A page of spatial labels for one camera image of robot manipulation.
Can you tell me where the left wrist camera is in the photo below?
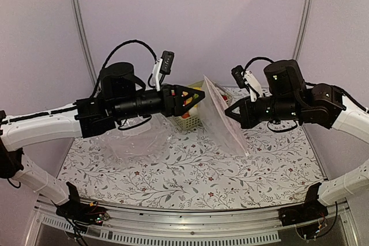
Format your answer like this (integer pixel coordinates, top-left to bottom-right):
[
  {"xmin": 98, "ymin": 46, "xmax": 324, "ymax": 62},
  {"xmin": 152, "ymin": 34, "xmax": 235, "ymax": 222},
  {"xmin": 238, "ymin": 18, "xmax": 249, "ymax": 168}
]
[{"xmin": 150, "ymin": 51, "xmax": 175, "ymax": 91}]

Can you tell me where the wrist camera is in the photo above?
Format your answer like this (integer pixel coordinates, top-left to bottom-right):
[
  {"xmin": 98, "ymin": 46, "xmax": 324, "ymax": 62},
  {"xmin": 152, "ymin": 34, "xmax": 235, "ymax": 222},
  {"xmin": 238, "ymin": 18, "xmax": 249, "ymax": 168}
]
[
  {"xmin": 150, "ymin": 51, "xmax": 175, "ymax": 91},
  {"xmin": 231, "ymin": 65, "xmax": 264, "ymax": 102}
]

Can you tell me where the floral table mat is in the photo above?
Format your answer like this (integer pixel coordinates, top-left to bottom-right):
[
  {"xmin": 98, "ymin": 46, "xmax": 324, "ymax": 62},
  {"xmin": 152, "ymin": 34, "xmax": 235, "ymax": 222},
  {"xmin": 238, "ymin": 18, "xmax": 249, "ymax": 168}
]
[{"xmin": 58, "ymin": 122, "xmax": 325, "ymax": 210}]

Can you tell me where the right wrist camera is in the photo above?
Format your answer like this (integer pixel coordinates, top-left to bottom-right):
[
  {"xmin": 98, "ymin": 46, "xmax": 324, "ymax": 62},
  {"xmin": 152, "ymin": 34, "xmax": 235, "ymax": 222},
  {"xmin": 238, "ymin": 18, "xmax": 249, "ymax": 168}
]
[{"xmin": 231, "ymin": 65, "xmax": 264, "ymax": 102}]

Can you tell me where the yellow toy banana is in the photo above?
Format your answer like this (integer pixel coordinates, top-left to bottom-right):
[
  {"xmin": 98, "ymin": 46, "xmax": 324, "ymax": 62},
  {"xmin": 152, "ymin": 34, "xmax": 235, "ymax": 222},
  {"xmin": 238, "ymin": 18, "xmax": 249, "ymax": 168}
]
[{"xmin": 184, "ymin": 97, "xmax": 194, "ymax": 106}]

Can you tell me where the beige plastic basket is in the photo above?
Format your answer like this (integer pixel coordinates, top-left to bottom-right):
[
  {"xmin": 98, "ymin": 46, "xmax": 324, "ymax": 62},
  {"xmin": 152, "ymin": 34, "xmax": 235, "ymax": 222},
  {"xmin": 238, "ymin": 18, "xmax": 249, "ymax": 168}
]
[{"xmin": 170, "ymin": 78, "xmax": 234, "ymax": 131}]

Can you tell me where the pink zip top bag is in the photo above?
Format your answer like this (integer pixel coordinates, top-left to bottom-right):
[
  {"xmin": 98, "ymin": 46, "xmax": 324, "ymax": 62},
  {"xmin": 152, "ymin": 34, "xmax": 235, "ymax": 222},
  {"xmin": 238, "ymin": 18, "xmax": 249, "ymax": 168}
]
[{"xmin": 198, "ymin": 76, "xmax": 250, "ymax": 157}]

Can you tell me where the aluminium frame post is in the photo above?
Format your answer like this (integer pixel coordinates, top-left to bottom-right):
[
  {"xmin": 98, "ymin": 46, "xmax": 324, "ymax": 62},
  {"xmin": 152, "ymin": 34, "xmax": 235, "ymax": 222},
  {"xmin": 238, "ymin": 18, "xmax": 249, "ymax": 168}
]
[
  {"xmin": 292, "ymin": 0, "xmax": 313, "ymax": 60},
  {"xmin": 70, "ymin": 0, "xmax": 97, "ymax": 85}
]

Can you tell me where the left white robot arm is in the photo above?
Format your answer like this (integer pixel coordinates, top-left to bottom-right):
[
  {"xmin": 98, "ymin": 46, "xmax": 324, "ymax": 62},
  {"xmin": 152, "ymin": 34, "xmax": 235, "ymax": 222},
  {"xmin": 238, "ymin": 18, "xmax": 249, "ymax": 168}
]
[{"xmin": 1, "ymin": 62, "xmax": 205, "ymax": 226}]

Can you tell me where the clear plastic bag with label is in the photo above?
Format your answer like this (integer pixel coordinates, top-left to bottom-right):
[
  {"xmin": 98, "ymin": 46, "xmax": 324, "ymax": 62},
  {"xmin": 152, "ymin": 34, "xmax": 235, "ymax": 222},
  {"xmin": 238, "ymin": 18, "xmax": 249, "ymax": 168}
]
[{"xmin": 91, "ymin": 115, "xmax": 182, "ymax": 169}]

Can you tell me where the right aluminium frame post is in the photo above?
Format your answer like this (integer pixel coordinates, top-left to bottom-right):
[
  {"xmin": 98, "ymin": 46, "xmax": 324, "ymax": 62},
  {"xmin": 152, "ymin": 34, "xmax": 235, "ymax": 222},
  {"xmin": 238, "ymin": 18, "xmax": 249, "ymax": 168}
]
[{"xmin": 292, "ymin": 0, "xmax": 313, "ymax": 60}]

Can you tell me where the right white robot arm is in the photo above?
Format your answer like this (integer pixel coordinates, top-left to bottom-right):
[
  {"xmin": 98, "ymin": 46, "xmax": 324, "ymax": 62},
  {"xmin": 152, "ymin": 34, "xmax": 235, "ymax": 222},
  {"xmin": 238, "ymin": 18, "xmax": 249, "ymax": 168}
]
[{"xmin": 225, "ymin": 57, "xmax": 368, "ymax": 226}]

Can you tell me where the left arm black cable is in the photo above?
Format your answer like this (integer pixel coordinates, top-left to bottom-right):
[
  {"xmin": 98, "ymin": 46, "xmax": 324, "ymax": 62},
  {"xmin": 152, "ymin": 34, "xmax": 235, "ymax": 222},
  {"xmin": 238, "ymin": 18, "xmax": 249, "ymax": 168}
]
[{"xmin": 92, "ymin": 39, "xmax": 159, "ymax": 97}]

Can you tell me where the aluminium front rail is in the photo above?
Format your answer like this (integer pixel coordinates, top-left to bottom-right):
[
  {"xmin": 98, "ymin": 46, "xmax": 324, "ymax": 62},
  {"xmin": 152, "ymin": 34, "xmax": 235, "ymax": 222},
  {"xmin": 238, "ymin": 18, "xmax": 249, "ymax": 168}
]
[{"xmin": 25, "ymin": 196, "xmax": 362, "ymax": 245}]

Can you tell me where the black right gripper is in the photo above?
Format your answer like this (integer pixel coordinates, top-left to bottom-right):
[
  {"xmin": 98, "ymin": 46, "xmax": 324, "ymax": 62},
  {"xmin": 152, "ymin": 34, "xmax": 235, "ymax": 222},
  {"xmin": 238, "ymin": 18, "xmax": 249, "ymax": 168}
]
[{"xmin": 225, "ymin": 94, "xmax": 302, "ymax": 128}]

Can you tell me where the left aluminium frame post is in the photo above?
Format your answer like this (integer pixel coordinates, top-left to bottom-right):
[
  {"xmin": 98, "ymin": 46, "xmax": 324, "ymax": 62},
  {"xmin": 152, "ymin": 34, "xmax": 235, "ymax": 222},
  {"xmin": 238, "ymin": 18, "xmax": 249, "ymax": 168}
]
[{"xmin": 70, "ymin": 0, "xmax": 97, "ymax": 85}]

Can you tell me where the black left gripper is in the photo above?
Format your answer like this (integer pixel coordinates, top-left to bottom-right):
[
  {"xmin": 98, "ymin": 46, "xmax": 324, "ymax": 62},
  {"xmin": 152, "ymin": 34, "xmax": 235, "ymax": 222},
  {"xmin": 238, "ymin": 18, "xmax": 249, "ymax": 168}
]
[{"xmin": 114, "ymin": 84, "xmax": 206, "ymax": 122}]

